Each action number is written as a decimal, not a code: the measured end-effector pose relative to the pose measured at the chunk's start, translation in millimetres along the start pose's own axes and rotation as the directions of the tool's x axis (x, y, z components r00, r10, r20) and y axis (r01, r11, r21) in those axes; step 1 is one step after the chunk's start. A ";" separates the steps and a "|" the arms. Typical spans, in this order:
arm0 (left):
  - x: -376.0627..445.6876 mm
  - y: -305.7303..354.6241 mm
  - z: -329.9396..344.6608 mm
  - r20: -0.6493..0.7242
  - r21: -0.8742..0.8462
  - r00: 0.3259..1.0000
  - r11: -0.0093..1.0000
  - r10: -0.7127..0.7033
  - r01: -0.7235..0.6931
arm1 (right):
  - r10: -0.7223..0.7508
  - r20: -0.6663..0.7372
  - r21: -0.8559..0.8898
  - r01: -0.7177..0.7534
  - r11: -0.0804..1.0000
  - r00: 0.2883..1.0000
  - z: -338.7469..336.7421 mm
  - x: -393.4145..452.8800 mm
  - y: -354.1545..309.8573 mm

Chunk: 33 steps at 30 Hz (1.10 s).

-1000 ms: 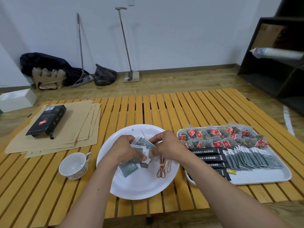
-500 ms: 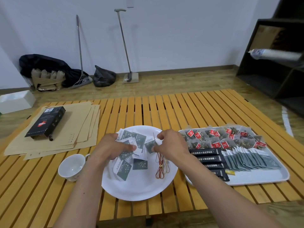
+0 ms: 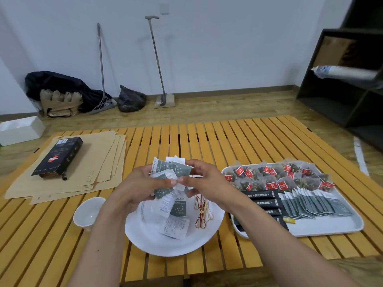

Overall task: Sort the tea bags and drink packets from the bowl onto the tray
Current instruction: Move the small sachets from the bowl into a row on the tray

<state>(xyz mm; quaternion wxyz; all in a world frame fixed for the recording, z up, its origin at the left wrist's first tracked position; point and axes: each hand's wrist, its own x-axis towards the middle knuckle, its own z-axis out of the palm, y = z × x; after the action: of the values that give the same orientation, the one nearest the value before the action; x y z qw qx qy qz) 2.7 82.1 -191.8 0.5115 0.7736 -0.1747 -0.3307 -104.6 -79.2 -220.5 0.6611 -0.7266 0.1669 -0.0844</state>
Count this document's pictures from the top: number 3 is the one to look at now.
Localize person's left hand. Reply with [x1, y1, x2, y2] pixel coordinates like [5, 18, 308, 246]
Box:
[107, 165, 179, 213]

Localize person's right hand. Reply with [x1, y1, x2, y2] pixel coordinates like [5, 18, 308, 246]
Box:
[178, 159, 241, 213]

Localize bunch of tan rubber bands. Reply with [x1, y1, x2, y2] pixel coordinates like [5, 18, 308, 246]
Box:
[193, 194, 215, 229]

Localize black stick sachets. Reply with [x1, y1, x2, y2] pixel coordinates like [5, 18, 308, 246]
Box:
[233, 189, 289, 232]

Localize row of tea bags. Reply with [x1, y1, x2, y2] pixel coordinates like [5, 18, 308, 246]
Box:
[223, 159, 336, 193]

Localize grey white square sachets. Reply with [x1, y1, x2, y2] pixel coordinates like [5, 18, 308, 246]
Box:
[278, 187, 353, 220]

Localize white plastic tray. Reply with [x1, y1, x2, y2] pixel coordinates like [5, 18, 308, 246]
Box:
[221, 162, 365, 240]

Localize person's left forearm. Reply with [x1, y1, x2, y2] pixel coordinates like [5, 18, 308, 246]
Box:
[67, 200, 141, 287]

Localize person's right forearm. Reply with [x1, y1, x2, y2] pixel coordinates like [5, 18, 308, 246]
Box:
[227, 200, 363, 287]

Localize stack of brown envelopes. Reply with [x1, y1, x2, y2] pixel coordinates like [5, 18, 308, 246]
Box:
[4, 130, 127, 205]

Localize white round bowl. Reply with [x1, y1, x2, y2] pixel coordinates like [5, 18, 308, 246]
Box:
[124, 188, 225, 258]

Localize white teacup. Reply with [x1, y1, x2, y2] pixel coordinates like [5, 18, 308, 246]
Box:
[73, 196, 107, 231]

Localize black cardboard box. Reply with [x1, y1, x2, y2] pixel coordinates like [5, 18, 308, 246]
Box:
[31, 136, 84, 179]

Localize small black garbage bag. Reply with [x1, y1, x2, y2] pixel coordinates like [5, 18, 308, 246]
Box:
[117, 85, 147, 113]

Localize large black bag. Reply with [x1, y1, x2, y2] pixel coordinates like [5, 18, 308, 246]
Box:
[25, 71, 113, 113]

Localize black shelf unit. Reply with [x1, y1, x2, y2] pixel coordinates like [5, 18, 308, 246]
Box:
[296, 0, 383, 153]

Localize white floor tape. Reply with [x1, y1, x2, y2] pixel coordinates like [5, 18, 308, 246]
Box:
[353, 136, 370, 177]

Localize sleeve of white paper cups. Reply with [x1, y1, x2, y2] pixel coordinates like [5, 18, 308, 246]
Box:
[311, 65, 378, 81]

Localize brown cardboard box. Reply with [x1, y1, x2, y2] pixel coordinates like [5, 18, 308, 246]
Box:
[312, 35, 358, 68]

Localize grey long-handled broom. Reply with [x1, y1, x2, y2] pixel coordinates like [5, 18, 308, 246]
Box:
[89, 23, 117, 115]

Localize long-handled beige dustpan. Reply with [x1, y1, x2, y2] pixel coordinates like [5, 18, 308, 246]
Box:
[145, 15, 176, 109]

